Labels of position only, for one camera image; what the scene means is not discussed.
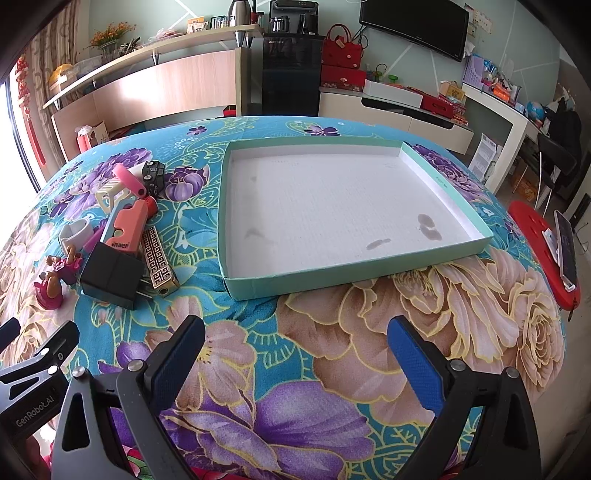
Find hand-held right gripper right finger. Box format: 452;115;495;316
387;316;542;480

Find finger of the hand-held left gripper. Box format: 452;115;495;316
0;320;81;385
0;318;22;354

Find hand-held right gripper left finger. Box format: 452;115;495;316
53;315;206;480

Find pink toy figurine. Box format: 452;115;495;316
34;244;84;310

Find black power adapter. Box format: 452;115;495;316
81;242;144;310

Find gold patterned lighter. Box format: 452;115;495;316
140;226;180;298

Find magenta marker pen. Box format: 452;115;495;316
83;220;109;254

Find white plug charger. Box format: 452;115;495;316
59;220;90;252

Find white hair claw clip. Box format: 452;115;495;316
95;180;139;214

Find shallow teal cardboard box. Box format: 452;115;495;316
219;135;495;302

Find black toy car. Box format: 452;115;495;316
141;161;167;197

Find pink plastic roller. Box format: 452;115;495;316
113;163;147;197

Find floral teal blanket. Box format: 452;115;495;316
0;115;566;480

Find red plastic stool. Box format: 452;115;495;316
508;200;580;312

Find smartphone on stand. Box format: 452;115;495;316
554;210;579;289

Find red and white gift bag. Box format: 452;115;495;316
76;121;110;153

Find white paper bag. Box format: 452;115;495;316
471;134;504;178

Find red knot ornament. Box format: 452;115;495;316
16;55;47;167

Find white television console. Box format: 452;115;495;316
318;88;475;155

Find white desk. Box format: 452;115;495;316
462;83;546;195

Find red patterned box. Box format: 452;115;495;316
422;95;467;121

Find cardboard box with yellow item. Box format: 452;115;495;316
48;64;77;90

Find wooden shelf unit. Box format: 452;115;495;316
42;24;264;162

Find black chair with clothes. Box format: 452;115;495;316
538;97;585;204

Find white flat box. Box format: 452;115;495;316
364;79;424;109

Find red gift box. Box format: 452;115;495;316
320;65;368;90

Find patterned curtain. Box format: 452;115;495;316
32;0;81;112

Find lavender file basket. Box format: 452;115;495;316
463;55;485;86

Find black cabinet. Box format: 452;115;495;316
262;0;326;117

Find vase of orange flowers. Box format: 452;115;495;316
88;22;132;61

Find red handbag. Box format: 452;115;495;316
322;24;364;70

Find black flat television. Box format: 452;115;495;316
359;0;469;62

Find steel thermos jug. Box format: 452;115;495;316
228;0;252;27

